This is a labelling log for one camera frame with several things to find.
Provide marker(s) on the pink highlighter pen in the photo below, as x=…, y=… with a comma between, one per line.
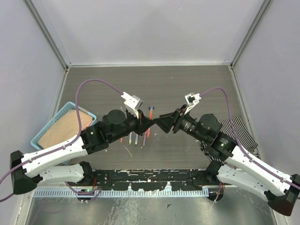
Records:
x=144, y=139

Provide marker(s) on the striped black white cloth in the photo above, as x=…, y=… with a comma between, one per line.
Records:
x=246, y=140

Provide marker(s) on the light blue plastic basket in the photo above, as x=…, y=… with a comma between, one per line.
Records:
x=68, y=106

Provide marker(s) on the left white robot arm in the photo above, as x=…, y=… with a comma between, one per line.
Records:
x=26, y=168

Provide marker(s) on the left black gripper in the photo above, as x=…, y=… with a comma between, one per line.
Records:
x=143, y=123

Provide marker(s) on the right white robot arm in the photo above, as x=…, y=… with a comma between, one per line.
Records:
x=233, y=164

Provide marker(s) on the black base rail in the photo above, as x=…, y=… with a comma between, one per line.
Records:
x=149, y=180

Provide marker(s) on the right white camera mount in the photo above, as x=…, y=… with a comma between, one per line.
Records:
x=192, y=100

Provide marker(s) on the white marker green end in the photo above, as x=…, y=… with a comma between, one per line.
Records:
x=136, y=139

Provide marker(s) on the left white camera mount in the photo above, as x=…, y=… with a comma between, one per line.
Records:
x=132, y=104

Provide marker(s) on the white marker lime end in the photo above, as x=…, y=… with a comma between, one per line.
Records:
x=130, y=138

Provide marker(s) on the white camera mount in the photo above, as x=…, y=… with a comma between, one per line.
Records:
x=132, y=104
x=192, y=100

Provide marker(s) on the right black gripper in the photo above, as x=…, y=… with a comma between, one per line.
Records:
x=165, y=121

